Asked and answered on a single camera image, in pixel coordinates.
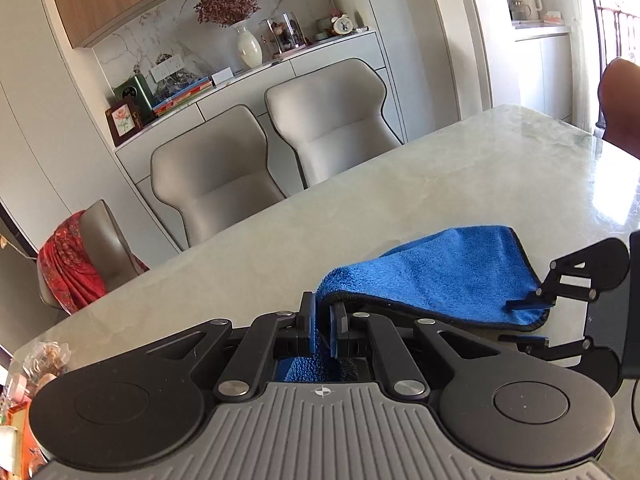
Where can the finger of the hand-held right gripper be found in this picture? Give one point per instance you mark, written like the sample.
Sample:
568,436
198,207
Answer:
560,287
550,346

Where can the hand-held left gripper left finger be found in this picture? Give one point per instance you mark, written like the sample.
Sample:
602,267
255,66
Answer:
309,322

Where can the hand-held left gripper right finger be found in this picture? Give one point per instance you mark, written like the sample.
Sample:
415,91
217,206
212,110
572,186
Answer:
339,332

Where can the blue and grey towel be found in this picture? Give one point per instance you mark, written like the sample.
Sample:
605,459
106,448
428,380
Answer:
440,270

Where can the beige upholstered chair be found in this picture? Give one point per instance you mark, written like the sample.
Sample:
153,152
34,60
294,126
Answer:
220,195
325,130

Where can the brown rounded object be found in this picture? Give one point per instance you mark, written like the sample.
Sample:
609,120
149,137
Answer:
622,105

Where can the beige chair with red cloth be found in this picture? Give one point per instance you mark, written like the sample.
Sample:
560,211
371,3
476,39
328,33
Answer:
107,245

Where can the white tall cabinet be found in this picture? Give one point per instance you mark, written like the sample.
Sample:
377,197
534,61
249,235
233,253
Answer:
542,70

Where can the red patterned cloth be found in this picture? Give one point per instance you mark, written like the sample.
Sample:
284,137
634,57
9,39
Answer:
70,265

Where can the white card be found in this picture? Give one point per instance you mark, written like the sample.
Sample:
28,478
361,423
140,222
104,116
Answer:
222,76

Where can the stack of colourful books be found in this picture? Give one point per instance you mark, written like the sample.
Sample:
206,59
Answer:
182,94

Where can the clear snack bag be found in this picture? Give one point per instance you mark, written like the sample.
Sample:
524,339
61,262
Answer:
47,360

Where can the pink tissue box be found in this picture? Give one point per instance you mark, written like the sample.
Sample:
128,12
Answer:
554,17

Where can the brown framed flower picture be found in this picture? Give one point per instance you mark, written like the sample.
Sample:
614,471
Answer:
122,122

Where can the white ceramic vase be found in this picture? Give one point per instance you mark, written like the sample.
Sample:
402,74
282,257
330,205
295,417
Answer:
248,47

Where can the white electric kettle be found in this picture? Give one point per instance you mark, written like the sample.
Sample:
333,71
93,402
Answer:
524,4

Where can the green box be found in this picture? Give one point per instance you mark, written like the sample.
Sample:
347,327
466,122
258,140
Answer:
134,92

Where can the glass dome with figurine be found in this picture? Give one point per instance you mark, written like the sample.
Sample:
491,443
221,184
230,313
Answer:
287,32

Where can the small alarm clock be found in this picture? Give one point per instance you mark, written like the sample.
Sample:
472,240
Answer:
342,25

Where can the white wall sockets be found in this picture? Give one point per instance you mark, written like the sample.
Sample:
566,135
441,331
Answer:
166,69

